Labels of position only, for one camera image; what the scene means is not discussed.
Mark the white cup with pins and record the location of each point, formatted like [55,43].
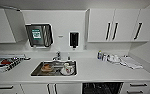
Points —
[67,68]

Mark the stainless steel sink basin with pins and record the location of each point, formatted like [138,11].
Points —
[36,71]

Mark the small wall label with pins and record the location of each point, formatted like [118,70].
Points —
[61,36]

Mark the black wall soap dispenser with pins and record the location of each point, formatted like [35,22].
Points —
[74,39]

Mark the blue dish soap bottle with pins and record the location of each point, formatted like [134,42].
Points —
[99,55]

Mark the chrome sink faucet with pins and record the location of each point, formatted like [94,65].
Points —
[58,56]

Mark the white wide drawer stack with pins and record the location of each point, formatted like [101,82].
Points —
[6,89]

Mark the bowl with orange leftovers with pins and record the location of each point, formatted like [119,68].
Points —
[46,67]

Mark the small clear bottle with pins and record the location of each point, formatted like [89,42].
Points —
[104,57]

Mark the steel paper towel dispenser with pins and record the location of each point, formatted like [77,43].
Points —
[37,35]

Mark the white wall cabinet, three doors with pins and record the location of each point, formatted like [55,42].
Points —
[124,25]

